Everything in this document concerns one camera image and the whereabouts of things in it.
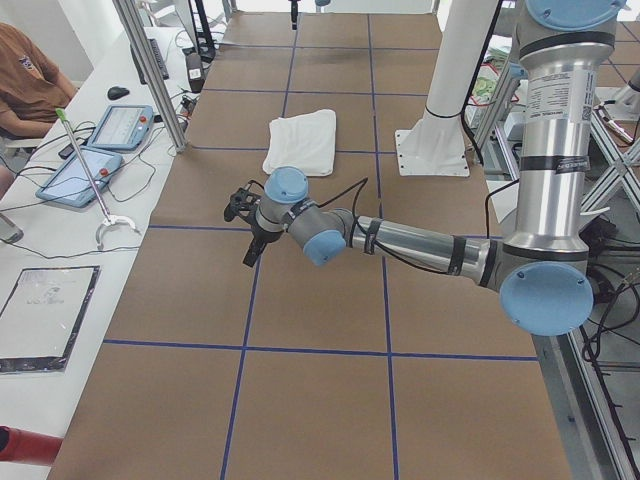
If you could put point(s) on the black computer mouse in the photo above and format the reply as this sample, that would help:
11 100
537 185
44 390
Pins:
117 92

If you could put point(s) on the blue teach pendant near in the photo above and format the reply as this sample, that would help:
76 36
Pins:
69 184

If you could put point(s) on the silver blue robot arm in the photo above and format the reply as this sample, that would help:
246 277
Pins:
538 267

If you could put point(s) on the clear plastic bag black edge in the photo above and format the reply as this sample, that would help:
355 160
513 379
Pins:
42 316

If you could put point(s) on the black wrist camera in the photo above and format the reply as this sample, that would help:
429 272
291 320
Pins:
242 204

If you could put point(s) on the blue teach pendant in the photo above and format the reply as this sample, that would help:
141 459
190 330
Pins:
122 128
69 184

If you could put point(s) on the blue teach pendant far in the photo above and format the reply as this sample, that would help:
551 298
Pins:
122 128

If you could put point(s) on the red cylinder object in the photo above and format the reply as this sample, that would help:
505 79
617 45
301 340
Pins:
27 447

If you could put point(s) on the aluminium frame post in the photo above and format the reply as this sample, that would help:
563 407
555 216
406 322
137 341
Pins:
131 21

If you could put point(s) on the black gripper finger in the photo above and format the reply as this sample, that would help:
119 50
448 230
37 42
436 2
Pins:
254 252
294 13

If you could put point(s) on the white long-sleeve printed shirt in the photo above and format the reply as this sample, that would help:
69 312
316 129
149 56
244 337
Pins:
305 141

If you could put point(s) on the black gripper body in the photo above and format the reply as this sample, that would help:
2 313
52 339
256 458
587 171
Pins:
261 234

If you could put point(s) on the person in brown shirt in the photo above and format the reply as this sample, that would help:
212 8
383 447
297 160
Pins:
32 86

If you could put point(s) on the reacher grabber stick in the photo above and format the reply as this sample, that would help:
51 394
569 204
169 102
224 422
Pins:
110 220

